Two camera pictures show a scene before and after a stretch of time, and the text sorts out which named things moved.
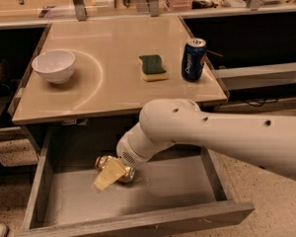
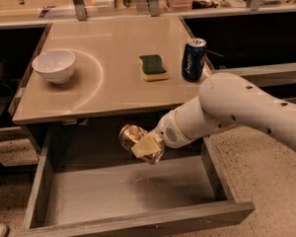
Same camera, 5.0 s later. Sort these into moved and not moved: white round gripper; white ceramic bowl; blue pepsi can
Moved: white round gripper
Not moved: white ceramic bowl; blue pepsi can
